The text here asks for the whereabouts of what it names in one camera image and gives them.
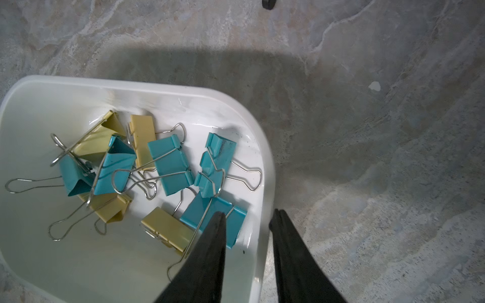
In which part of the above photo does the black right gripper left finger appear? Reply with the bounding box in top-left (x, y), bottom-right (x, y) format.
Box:
top-left (155, 212), bottom-right (226, 302)

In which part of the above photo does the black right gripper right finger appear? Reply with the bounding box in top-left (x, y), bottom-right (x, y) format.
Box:
top-left (269, 209), bottom-right (346, 302)

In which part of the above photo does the yellow binder clip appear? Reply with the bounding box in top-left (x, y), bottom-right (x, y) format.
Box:
top-left (126, 114), bottom-right (187, 171)
top-left (141, 207), bottom-right (194, 254)
top-left (50, 110), bottom-right (127, 167)

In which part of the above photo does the teal binder clip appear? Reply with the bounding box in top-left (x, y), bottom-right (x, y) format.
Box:
top-left (194, 133), bottom-right (263, 198)
top-left (111, 135), bottom-right (194, 196)
top-left (166, 191), bottom-right (248, 281)
top-left (87, 135), bottom-right (136, 206)

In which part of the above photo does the white plastic storage box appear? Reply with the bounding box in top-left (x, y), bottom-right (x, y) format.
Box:
top-left (1, 76), bottom-right (275, 302)

